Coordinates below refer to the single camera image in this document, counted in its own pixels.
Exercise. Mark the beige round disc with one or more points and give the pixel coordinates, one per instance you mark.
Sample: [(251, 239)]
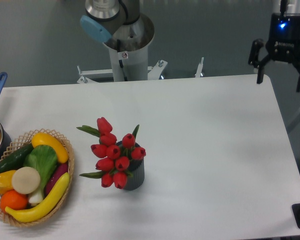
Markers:
[(25, 180)]

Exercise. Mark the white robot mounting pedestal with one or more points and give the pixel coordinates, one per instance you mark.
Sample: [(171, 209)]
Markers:
[(125, 66)]

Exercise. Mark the red tulip bouquet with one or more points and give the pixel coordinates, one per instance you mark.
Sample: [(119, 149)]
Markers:
[(108, 152)]

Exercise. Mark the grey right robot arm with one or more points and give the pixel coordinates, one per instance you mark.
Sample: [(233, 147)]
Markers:
[(286, 6)]

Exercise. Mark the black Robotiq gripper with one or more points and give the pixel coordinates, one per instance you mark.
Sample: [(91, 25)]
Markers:
[(253, 60)]

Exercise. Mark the yellow bell pepper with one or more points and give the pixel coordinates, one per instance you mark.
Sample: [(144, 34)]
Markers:
[(6, 181)]

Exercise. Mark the purple sweet potato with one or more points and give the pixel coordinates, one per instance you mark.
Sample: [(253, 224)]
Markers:
[(60, 170)]

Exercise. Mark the yellow squash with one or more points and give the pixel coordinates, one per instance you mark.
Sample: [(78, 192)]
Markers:
[(43, 138)]

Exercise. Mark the green lettuce leaf vegetable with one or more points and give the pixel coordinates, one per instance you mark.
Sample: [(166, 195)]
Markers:
[(42, 158)]

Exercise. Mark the orange fruit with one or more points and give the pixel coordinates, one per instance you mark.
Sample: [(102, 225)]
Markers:
[(13, 200)]

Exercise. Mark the yellow banana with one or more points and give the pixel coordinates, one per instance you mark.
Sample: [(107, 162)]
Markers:
[(46, 206)]

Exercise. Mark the dark green cucumber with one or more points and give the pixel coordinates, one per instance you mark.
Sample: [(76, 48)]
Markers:
[(16, 159)]

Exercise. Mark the woven wicker basket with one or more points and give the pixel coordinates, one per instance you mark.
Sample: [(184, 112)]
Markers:
[(24, 140)]

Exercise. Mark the dark grey ribbed vase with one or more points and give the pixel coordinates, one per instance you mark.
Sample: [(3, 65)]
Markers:
[(131, 177)]

